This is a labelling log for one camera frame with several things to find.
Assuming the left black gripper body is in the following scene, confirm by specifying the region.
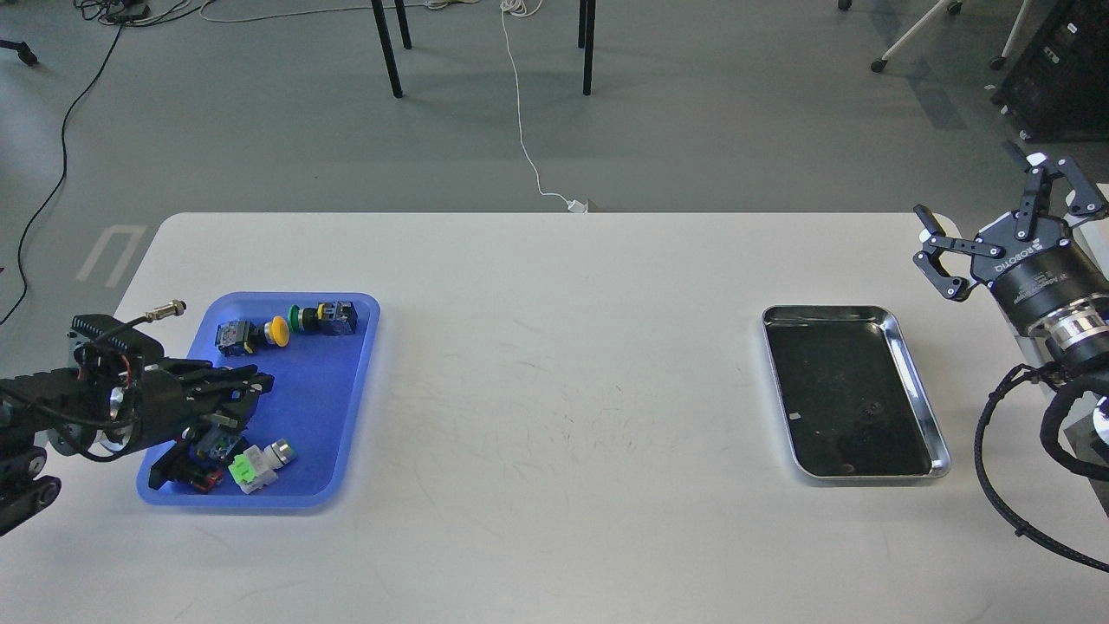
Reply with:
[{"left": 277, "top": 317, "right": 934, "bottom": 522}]
[{"left": 104, "top": 360, "right": 204, "bottom": 454}]

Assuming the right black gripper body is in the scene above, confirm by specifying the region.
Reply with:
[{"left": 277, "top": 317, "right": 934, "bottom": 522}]
[{"left": 975, "top": 214, "right": 1108, "bottom": 337}]

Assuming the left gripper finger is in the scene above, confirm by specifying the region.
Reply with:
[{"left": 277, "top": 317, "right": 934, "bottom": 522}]
[
  {"left": 169, "top": 362, "right": 274, "bottom": 400},
  {"left": 179, "top": 390, "right": 264, "bottom": 447}
]

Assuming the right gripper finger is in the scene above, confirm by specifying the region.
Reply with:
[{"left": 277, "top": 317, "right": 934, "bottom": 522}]
[
  {"left": 1003, "top": 141, "right": 1106, "bottom": 242},
  {"left": 912, "top": 205, "right": 997, "bottom": 303}
]

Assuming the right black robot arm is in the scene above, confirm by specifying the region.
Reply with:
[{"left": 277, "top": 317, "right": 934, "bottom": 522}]
[{"left": 912, "top": 141, "right": 1108, "bottom": 572}]

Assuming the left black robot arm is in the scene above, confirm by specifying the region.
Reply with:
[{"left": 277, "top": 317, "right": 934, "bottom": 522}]
[{"left": 1, "top": 300, "right": 274, "bottom": 533}]

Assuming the red emergency stop button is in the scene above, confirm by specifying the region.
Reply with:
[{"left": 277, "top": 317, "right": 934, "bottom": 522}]
[{"left": 147, "top": 424, "right": 247, "bottom": 494}]

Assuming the black equipment cart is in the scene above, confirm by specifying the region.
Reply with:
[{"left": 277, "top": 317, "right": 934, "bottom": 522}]
[{"left": 991, "top": 1, "right": 1108, "bottom": 143}]

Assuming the blue plastic tray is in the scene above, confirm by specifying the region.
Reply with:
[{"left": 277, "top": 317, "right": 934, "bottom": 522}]
[{"left": 135, "top": 291, "right": 380, "bottom": 513}]

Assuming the white chair base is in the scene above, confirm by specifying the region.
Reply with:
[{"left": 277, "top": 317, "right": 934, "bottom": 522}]
[{"left": 869, "top": 1, "right": 1034, "bottom": 74}]

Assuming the silver metal tray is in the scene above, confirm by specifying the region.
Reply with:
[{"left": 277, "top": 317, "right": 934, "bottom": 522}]
[{"left": 761, "top": 305, "right": 952, "bottom": 485}]

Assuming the black table leg left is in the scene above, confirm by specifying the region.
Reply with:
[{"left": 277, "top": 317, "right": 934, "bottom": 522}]
[{"left": 372, "top": 0, "right": 413, "bottom": 99}]

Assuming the black table leg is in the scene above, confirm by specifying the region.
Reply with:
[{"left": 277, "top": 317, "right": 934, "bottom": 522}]
[
  {"left": 372, "top": 0, "right": 413, "bottom": 99},
  {"left": 577, "top": 0, "right": 597, "bottom": 96}
]

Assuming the black table leg right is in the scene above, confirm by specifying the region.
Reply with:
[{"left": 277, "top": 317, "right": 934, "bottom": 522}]
[{"left": 577, "top": 0, "right": 597, "bottom": 96}]

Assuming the yellow push button switch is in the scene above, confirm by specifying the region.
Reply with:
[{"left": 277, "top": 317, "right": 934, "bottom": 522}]
[{"left": 214, "top": 316, "right": 292, "bottom": 358}]

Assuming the white green selector switch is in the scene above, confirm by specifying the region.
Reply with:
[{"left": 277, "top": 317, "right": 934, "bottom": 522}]
[{"left": 227, "top": 439, "right": 298, "bottom": 494}]

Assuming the green push button switch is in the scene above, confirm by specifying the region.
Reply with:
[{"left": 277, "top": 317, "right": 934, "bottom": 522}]
[{"left": 286, "top": 300, "right": 358, "bottom": 336}]

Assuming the black floor cable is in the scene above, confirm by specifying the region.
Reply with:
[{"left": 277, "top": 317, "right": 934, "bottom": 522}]
[{"left": 0, "top": 0, "right": 208, "bottom": 327}]

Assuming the white floor cable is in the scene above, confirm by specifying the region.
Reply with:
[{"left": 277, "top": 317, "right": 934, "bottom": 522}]
[{"left": 500, "top": 0, "right": 590, "bottom": 213}]

